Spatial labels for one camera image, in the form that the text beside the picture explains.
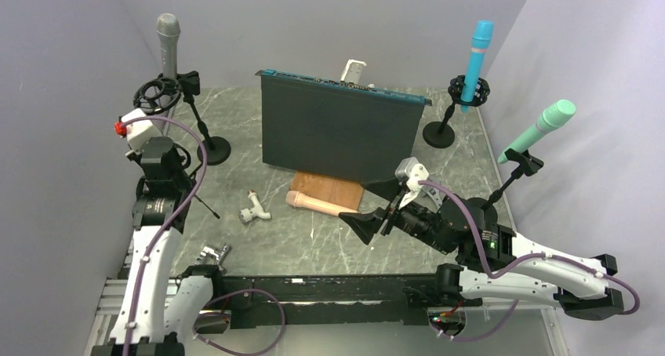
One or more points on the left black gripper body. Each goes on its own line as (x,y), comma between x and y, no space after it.
(185,181)

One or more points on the white plastic faucet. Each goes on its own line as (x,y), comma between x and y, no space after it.
(256,211)

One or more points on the wooden board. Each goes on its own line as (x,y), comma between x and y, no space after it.
(337,191)

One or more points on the pink microphone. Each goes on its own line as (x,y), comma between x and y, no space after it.
(299,200)

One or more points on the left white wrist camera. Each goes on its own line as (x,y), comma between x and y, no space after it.
(137,133)

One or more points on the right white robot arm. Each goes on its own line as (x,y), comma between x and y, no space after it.
(492,260)

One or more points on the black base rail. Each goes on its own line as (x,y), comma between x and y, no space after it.
(333,299)

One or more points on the grey microphone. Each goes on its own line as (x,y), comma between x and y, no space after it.
(168,30)

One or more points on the black clip stand right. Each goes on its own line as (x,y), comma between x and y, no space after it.
(528,165)

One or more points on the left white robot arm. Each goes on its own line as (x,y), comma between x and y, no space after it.
(149,323)

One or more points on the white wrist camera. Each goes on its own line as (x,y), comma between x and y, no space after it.
(410,172)
(137,133)

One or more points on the white object behind panel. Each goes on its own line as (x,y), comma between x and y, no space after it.
(353,71)

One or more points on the mint green microphone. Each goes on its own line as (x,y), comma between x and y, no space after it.
(551,119)

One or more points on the black round-base clip stand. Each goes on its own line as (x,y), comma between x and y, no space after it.
(217,148)

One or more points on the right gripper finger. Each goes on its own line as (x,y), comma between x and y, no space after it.
(366,225)
(390,189)

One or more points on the dark grey upright panel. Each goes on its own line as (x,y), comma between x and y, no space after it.
(338,129)

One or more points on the chrome metal faucet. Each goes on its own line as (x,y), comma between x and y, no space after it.
(213,255)

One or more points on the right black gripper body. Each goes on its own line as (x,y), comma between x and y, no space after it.
(410,218)

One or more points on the adjustable wrench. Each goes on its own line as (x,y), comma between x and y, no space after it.
(435,196)

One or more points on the blue microphone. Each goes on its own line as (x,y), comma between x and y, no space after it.
(480,42)

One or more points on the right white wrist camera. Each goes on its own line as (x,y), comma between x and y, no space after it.
(410,172)

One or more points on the black tripod shock-mount stand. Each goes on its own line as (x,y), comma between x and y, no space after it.
(154,98)

